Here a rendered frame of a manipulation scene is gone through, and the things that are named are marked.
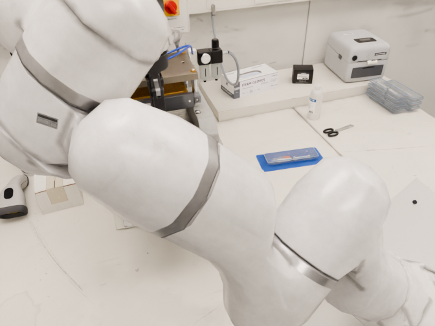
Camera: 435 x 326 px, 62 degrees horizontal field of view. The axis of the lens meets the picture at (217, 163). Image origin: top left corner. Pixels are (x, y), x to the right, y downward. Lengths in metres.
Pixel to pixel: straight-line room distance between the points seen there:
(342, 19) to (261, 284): 1.71
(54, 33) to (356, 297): 0.46
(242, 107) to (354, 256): 1.15
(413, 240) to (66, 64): 0.66
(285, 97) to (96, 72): 1.34
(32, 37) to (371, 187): 0.36
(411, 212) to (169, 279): 0.57
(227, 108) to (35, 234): 0.84
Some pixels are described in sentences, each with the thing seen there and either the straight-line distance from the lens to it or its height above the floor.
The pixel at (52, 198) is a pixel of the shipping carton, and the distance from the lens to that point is 1.19.
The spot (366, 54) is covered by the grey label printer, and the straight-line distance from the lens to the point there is 1.77.
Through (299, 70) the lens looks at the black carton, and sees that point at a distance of 1.72.
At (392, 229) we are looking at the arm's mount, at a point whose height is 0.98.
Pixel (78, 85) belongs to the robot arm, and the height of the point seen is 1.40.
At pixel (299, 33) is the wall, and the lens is 1.89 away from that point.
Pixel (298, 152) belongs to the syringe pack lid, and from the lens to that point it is 1.31.
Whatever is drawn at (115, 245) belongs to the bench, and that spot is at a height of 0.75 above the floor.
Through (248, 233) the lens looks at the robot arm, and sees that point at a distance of 0.34.
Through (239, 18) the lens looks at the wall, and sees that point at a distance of 1.73.
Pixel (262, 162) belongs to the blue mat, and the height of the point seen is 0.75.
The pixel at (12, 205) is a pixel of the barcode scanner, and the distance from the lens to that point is 1.22.
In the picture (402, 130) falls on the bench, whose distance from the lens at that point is 1.59.
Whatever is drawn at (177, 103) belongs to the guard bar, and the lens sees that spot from 1.07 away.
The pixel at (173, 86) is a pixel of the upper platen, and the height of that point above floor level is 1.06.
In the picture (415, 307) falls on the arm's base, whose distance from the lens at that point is 0.63.
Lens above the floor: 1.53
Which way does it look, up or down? 38 degrees down
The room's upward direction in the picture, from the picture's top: 2 degrees counter-clockwise
